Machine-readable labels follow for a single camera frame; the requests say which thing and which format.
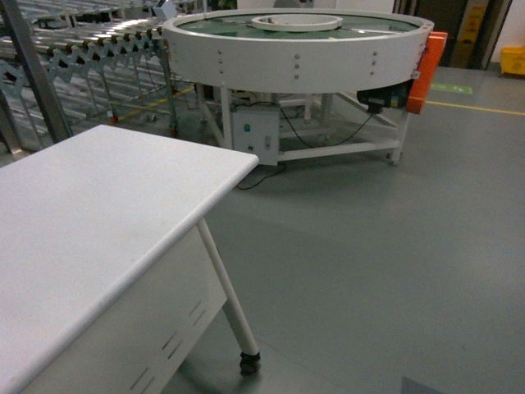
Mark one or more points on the white electrical control box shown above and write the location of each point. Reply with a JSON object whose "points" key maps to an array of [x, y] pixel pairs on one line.
{"points": [[256, 130]]}

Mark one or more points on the white round rotary conveyor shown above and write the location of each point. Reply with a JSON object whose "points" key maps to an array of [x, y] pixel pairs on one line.
{"points": [[341, 79]]}

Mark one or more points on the white table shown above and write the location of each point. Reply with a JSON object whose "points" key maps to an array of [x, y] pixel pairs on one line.
{"points": [[109, 273]]}

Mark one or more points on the orange motor cover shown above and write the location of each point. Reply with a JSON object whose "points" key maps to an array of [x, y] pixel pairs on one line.
{"points": [[430, 60]]}

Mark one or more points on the expandable roller conveyor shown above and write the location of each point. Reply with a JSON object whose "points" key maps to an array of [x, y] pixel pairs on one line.
{"points": [[68, 65]]}

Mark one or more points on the yellow wet floor sign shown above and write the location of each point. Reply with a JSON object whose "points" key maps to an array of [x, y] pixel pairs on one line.
{"points": [[468, 33]]}

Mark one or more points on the yellow mop bucket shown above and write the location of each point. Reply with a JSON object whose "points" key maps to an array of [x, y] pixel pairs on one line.
{"points": [[512, 60]]}

